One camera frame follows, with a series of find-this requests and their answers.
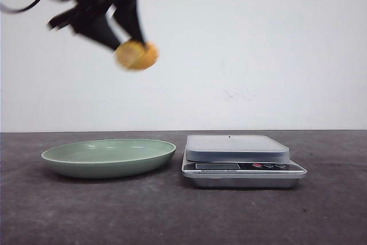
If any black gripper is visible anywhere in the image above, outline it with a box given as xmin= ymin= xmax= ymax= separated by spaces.
xmin=49 ymin=0 xmax=146 ymax=51

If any green shallow plate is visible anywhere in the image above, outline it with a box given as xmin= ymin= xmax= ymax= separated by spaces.
xmin=41 ymin=138 xmax=176 ymax=179

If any silver digital kitchen scale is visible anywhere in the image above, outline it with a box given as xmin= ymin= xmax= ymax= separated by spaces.
xmin=181 ymin=134 xmax=307 ymax=189

